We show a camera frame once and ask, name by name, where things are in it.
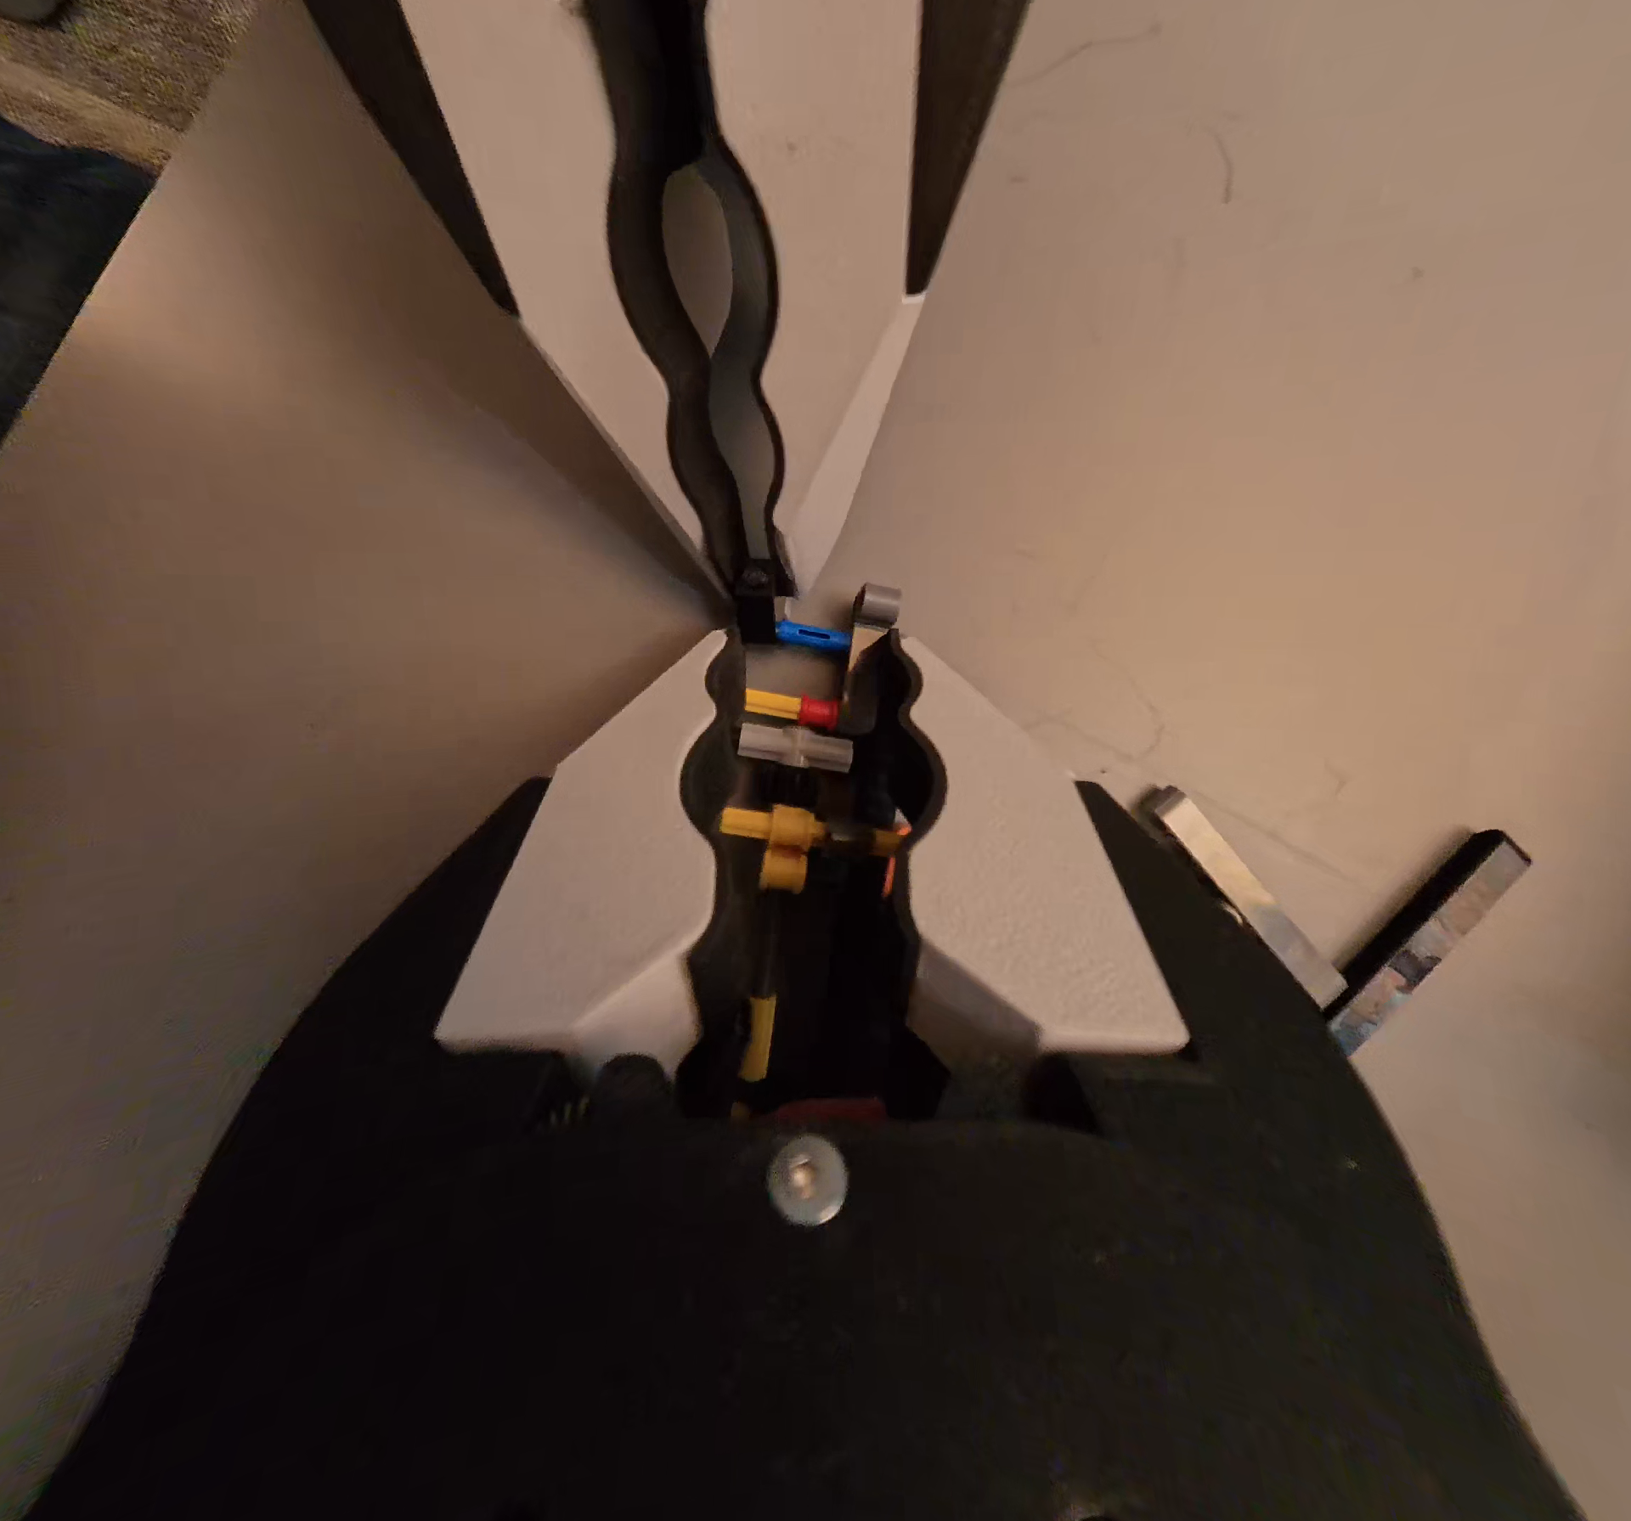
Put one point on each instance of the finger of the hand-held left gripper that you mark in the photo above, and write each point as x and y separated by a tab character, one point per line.
840	147
512	83

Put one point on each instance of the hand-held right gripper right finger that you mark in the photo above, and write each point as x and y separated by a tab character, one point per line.
1046	908

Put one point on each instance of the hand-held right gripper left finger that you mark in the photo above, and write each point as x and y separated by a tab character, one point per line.
572	908

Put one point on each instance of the lego chassis assembly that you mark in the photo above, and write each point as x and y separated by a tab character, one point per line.
795	748

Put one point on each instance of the small black lego connector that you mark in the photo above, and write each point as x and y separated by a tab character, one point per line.
757	605

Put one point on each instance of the grey lego beam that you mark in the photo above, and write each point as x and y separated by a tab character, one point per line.
1261	908

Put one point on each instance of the long black lego beam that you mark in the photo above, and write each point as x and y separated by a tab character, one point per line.
1467	895

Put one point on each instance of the person's dark pants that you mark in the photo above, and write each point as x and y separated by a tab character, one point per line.
49	274

